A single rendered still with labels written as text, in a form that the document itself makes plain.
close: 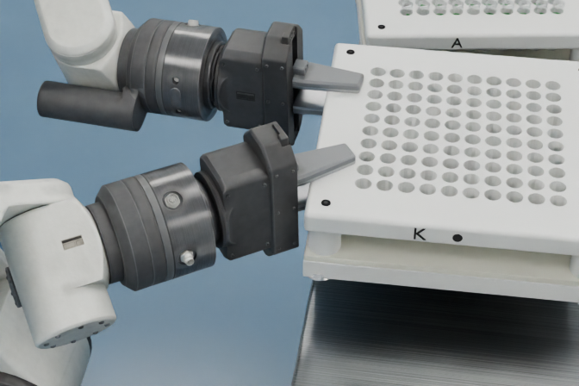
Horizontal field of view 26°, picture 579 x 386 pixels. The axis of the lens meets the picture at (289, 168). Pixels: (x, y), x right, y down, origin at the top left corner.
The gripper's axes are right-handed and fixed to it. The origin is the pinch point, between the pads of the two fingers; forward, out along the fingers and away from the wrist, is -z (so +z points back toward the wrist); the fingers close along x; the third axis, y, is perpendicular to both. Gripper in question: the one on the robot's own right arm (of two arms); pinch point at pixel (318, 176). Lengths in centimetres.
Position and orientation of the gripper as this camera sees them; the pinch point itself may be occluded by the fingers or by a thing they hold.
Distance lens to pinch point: 104.8
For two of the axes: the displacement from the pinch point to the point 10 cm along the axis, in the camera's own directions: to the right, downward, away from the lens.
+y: 4.2, 5.8, -7.0
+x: 0.2, 7.7, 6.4
